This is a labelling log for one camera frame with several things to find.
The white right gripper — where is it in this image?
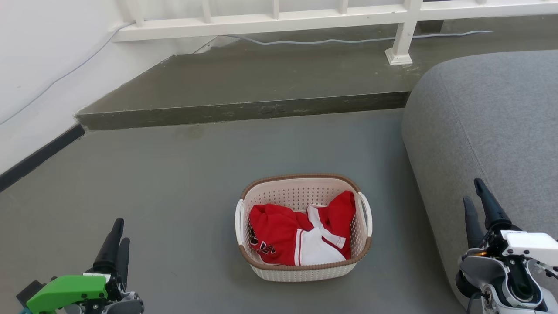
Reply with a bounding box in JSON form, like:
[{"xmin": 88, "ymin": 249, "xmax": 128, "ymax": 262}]
[{"xmin": 463, "ymin": 178, "xmax": 558, "ymax": 266}]

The black baseboard strip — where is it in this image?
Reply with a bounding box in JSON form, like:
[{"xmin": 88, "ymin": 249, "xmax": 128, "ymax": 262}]
[{"xmin": 0, "ymin": 123, "xmax": 86, "ymax": 192}]

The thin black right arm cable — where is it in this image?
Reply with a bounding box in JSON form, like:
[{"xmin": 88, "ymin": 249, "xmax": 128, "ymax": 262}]
[{"xmin": 466, "ymin": 291, "xmax": 485, "ymax": 314}]

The light grey floor cable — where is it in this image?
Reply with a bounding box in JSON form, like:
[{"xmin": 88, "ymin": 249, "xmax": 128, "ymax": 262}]
[{"xmin": 227, "ymin": 30, "xmax": 494, "ymax": 46}]

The thin pale wall cable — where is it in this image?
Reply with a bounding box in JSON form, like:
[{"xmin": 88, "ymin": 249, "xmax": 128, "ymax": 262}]
[{"xmin": 0, "ymin": 22, "xmax": 131, "ymax": 126}]

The red and white jersey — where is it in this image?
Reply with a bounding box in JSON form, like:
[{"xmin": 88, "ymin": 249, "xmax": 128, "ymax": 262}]
[{"xmin": 248, "ymin": 190, "xmax": 356, "ymax": 266}]

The grey fabric sofa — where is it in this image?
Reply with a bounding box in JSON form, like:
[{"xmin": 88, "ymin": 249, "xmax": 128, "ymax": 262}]
[{"xmin": 401, "ymin": 49, "xmax": 558, "ymax": 312}]

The dark raised concrete platform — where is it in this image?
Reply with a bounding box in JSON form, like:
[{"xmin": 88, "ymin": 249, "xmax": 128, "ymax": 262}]
[{"xmin": 75, "ymin": 15, "xmax": 558, "ymax": 131}]

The white wooden railing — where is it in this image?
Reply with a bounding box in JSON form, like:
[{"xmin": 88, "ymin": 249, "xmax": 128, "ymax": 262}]
[{"xmin": 112, "ymin": 0, "xmax": 558, "ymax": 66}]

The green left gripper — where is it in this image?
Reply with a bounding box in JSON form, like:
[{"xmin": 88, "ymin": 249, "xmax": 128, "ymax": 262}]
[{"xmin": 17, "ymin": 218, "xmax": 130, "ymax": 314}]

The white perforated plastic laundry basket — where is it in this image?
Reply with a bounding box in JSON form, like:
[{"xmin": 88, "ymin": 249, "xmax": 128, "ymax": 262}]
[{"xmin": 235, "ymin": 174, "xmax": 373, "ymax": 282}]

